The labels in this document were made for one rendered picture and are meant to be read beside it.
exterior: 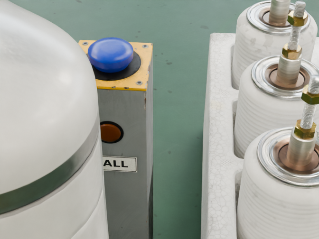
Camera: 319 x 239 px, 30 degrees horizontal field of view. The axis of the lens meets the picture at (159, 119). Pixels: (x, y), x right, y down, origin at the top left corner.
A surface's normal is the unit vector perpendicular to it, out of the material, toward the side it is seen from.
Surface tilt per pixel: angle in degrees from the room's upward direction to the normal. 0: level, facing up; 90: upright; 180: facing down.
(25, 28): 20
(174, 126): 0
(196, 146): 0
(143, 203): 90
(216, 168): 0
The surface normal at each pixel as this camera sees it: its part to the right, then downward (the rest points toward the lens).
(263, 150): 0.07, -0.75
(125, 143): -0.07, 0.66
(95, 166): 0.99, 0.11
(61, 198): 0.70, 0.48
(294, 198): -0.20, 0.13
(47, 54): 0.32, -0.73
